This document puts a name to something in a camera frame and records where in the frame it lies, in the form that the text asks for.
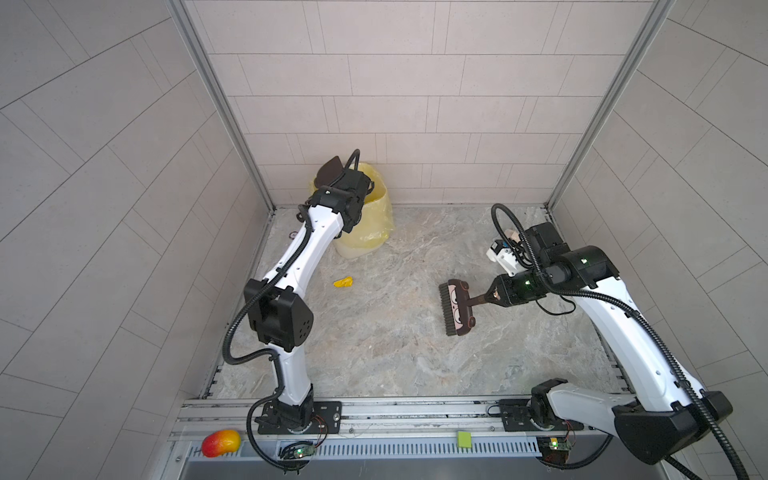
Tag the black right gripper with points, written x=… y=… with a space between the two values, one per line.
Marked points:
x=504 y=295

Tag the yellow-lined trash bin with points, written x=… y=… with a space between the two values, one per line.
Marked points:
x=376 y=224

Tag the brown hand brush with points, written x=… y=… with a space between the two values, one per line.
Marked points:
x=457 y=305

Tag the brown dustpan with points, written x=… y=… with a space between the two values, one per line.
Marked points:
x=329 y=173

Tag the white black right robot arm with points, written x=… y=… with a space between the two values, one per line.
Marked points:
x=668 y=409

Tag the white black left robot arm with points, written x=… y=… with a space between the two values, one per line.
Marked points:
x=274 y=305

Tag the beige wooden rolling pin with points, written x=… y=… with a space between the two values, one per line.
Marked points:
x=512 y=234

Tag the yellow paper scrap left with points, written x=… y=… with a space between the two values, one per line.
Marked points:
x=344 y=283

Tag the right circuit board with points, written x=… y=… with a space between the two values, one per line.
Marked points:
x=554 y=450

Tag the circuit board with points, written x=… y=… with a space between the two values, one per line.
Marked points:
x=554 y=450
x=298 y=451

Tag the left circuit board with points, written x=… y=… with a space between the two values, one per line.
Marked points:
x=298 y=451

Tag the red yellow mango toy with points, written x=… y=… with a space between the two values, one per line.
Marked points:
x=222 y=442

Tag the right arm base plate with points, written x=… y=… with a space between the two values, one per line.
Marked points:
x=529 y=415

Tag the aluminium front rail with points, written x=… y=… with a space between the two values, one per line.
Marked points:
x=426 y=427

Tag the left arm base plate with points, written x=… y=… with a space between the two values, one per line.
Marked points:
x=311 y=417

